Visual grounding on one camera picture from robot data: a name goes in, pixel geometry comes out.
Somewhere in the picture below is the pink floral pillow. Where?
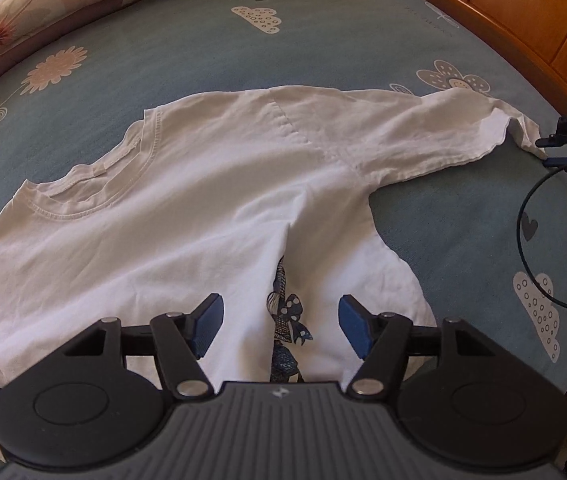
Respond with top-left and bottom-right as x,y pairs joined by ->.
0,0 -> 344,106

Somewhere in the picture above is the blue patterned bed sheet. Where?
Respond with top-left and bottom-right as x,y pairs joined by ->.
0,0 -> 567,461

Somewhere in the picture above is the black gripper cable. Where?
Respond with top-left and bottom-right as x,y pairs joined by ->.
515,165 -> 567,314

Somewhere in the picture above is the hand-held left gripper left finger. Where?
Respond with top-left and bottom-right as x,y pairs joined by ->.
65,292 -> 225,402

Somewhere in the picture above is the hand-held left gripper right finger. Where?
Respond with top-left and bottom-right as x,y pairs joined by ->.
338,294 -> 497,402

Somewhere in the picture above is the wooden bed frame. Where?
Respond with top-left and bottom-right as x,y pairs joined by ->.
358,0 -> 567,111

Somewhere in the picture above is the white long-sleeved printed shirt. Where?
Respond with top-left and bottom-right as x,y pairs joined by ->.
0,85 -> 549,461

